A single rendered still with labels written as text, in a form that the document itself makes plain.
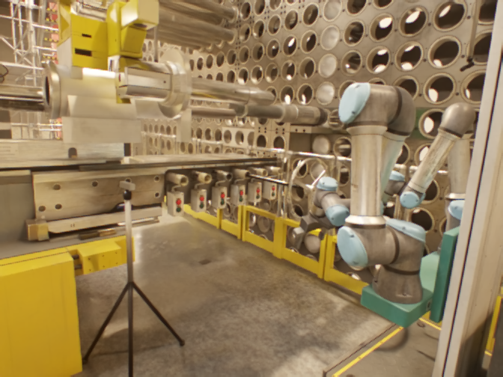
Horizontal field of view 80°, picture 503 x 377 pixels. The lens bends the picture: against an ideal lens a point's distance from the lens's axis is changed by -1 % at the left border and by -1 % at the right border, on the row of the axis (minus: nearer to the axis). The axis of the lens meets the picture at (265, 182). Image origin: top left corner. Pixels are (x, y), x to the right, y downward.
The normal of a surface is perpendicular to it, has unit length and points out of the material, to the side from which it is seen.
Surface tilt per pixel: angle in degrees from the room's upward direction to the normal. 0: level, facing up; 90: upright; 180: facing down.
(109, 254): 90
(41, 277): 90
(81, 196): 90
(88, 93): 93
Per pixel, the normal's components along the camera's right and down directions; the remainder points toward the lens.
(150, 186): 0.69, 0.17
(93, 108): 0.65, -0.22
